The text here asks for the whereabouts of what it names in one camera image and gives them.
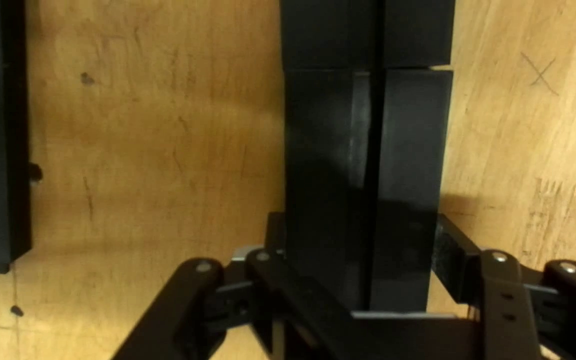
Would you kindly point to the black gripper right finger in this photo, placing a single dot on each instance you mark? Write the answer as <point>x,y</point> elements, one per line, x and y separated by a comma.
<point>520,312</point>

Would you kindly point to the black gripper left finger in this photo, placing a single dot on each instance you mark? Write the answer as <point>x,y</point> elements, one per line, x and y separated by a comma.
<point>195,312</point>

